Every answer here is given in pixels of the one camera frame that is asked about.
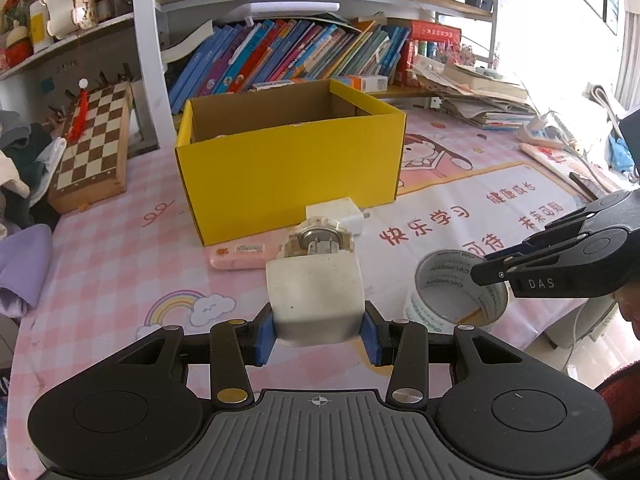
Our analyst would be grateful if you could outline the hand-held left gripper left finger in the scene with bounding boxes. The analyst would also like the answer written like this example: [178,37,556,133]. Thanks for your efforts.
[102,302,277,406]

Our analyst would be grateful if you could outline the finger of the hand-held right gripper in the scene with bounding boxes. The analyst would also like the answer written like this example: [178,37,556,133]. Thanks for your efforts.
[470,225,631,286]
[522,189,633,256]

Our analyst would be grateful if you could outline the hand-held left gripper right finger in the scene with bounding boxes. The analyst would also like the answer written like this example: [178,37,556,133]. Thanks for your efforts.
[359,301,541,406]

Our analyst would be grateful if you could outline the white carton-shaped block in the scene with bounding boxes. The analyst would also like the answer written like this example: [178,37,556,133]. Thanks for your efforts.
[265,252,366,347]

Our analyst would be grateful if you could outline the clear packing tape roll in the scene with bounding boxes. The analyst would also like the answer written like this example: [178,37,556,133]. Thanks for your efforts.
[402,247,508,333]

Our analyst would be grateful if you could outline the pink rectangular case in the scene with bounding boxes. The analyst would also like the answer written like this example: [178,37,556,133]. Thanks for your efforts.
[209,242,283,271]

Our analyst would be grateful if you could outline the beige strap wristwatch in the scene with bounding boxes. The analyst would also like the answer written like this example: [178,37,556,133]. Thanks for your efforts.
[277,216,357,261]

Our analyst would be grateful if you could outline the white charger plug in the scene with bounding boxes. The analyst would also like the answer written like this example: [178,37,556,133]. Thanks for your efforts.
[305,198,371,237]

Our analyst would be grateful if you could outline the yellow cardboard box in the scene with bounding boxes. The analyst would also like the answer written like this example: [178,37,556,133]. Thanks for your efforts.
[174,79,407,247]

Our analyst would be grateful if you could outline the person's right forearm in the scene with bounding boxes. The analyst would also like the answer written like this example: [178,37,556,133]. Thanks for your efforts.
[617,285,640,358]

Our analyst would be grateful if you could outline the pink checkered desktop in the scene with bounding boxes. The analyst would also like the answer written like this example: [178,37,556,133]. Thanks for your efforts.
[10,105,640,480]

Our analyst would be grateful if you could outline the pink booklet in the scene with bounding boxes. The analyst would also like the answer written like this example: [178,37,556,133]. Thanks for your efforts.
[520,142,621,203]

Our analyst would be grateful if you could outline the white power strip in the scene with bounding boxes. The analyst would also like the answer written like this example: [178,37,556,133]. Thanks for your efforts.
[517,112,576,150]

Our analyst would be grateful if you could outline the person's fuzzy clothing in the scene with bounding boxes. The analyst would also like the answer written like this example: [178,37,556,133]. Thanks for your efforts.
[595,360,640,480]

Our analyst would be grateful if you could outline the stack of papers and books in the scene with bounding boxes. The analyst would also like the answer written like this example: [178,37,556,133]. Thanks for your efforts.
[410,55,538,131]

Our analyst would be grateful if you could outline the red book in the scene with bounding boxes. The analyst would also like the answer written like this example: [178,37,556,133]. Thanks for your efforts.
[395,20,463,87]

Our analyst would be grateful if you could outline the wooden chessboard box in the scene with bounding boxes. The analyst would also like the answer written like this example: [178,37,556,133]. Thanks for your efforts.
[47,81,136,214]

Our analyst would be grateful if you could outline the purple garment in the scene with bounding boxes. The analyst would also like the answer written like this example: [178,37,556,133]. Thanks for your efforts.
[0,224,53,318]

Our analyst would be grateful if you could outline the pile of clothes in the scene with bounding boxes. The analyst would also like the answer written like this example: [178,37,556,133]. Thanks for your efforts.
[0,125,68,223]

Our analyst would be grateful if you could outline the row of colourful books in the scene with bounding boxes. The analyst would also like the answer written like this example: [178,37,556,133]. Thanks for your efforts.
[167,17,413,113]

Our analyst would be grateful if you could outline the white desk shelf unit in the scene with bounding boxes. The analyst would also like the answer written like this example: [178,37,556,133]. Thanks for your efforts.
[0,0,506,161]

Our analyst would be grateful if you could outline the white light bar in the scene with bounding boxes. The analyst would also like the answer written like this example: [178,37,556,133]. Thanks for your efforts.
[220,2,342,20]

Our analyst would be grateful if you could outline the grey garment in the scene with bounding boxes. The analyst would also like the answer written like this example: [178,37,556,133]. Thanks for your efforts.
[0,110,31,146]

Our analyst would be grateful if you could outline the red round jar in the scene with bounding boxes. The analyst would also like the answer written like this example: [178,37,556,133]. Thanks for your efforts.
[5,20,33,68]

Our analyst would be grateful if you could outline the white jar yellow label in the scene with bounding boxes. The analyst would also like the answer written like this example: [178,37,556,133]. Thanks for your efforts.
[27,0,53,43]

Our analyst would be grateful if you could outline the white cartoon figure toy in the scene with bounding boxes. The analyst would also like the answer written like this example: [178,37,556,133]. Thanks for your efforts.
[40,0,103,41]

